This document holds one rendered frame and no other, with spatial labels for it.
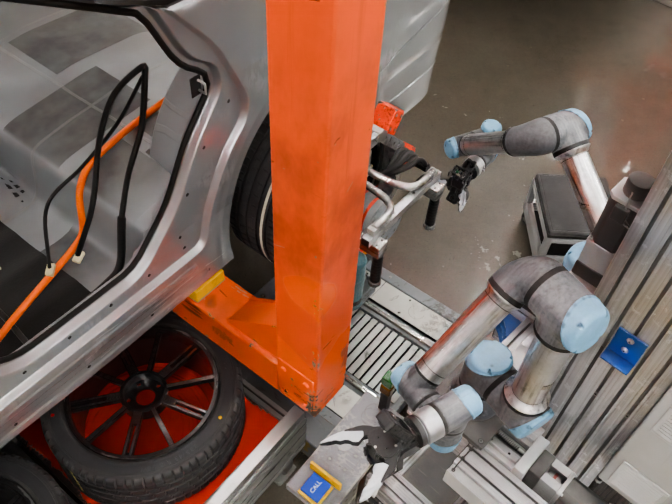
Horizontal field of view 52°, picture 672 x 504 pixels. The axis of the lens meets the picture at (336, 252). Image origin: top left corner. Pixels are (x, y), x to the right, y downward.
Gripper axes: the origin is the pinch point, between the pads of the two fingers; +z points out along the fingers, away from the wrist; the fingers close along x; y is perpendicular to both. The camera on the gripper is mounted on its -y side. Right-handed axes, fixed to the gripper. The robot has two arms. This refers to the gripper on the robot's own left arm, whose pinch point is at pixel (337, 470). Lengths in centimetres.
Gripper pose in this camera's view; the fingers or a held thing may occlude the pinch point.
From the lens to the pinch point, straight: 144.8
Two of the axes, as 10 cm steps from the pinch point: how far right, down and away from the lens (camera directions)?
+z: -8.5, 3.7, -3.7
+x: -5.2, -5.7, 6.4
